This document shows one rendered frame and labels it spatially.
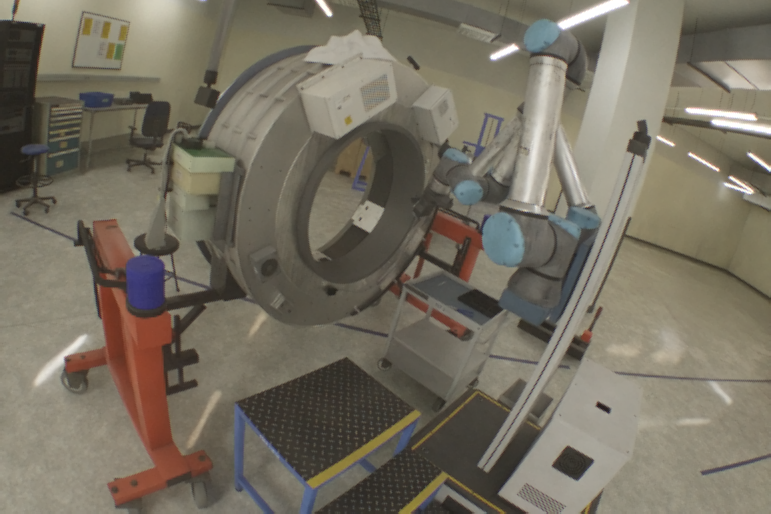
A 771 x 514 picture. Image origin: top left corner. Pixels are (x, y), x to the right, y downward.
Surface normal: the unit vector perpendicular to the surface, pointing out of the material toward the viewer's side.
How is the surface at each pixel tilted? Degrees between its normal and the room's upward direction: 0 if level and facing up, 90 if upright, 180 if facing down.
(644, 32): 90
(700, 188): 90
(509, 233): 95
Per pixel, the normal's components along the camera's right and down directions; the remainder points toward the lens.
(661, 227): -0.02, 0.29
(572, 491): -0.63, 0.07
